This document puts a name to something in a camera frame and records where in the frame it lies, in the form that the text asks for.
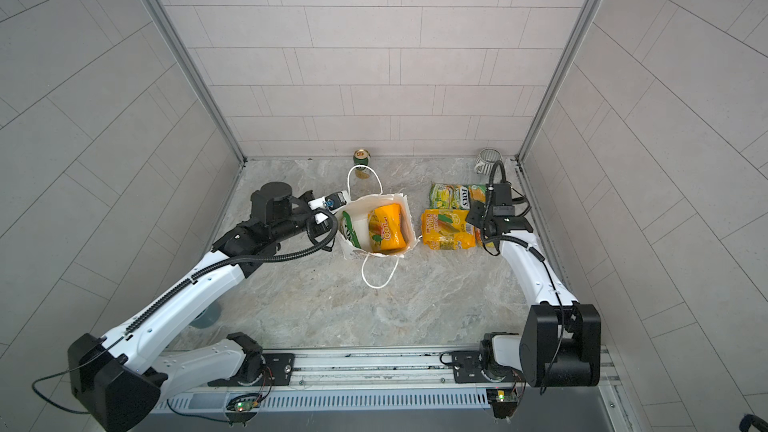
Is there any white printed paper bag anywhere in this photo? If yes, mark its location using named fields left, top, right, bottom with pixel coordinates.
left=335, top=165, right=419, bottom=290

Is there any yellow corn snack bag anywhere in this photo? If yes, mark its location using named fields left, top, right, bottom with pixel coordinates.
left=421, top=209, right=477, bottom=251

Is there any green colourful snack bag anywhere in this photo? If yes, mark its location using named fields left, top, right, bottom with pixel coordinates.
left=429, top=183, right=471, bottom=210

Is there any narrow green snack packet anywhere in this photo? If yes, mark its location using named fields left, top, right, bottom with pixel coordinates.
left=342, top=211, right=360, bottom=248

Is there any green chip snack bag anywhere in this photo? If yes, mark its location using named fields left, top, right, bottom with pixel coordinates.
left=467, top=184, right=487, bottom=205

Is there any pink red snack bag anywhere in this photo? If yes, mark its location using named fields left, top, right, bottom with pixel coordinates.
left=474, top=228, right=497, bottom=250

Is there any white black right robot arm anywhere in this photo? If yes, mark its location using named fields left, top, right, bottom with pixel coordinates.
left=467, top=181, right=602, bottom=392

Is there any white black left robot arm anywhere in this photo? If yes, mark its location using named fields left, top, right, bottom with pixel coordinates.
left=68, top=182, right=350, bottom=431

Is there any yellow orange snack bag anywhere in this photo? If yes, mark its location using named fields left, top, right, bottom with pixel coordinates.
left=368, top=203, right=406, bottom=253

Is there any green gold drink can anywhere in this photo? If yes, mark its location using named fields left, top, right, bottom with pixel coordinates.
left=353, top=149, right=370, bottom=180

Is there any teal ceramic cup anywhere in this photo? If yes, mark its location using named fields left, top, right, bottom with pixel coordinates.
left=190, top=302, right=221, bottom=329

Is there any right controller circuit board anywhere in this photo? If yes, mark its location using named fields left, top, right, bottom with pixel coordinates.
left=486, top=388, right=520, bottom=420

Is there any controller circuit board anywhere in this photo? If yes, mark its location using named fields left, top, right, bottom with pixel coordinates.
left=486, top=388, right=520, bottom=420
left=226, top=393, right=263, bottom=413

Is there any left controller circuit board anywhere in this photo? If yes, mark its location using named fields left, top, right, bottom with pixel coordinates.
left=226, top=393, right=263, bottom=413

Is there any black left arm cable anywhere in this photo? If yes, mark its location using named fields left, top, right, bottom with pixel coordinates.
left=31, top=209, right=340, bottom=416

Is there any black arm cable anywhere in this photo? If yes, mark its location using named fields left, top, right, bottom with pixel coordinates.
left=479, top=160, right=568, bottom=396
left=31, top=209, right=340, bottom=416

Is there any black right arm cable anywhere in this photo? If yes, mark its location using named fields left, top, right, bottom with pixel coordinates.
left=479, top=160, right=568, bottom=396

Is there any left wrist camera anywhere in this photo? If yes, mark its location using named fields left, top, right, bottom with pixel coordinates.
left=308, top=190, right=351, bottom=212

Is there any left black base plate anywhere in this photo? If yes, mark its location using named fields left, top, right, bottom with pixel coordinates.
left=207, top=353, right=295, bottom=387

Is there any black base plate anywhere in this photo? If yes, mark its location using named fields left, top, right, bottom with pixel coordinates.
left=207, top=353, right=295, bottom=387
left=440, top=351, right=517, bottom=384

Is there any aluminium mounting rail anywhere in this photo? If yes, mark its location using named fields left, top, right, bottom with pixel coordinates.
left=152, top=344, right=622, bottom=394

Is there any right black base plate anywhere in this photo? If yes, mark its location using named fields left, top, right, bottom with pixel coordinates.
left=440, top=351, right=517, bottom=384

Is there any right aluminium corner post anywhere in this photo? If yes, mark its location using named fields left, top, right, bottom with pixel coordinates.
left=516, top=0, right=602, bottom=164

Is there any aluminium corner post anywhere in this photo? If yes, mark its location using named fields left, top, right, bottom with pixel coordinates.
left=141, top=0, right=247, bottom=167
left=516, top=0, right=602, bottom=164

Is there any left aluminium corner post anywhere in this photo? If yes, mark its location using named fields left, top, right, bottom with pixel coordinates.
left=141, top=0, right=247, bottom=167

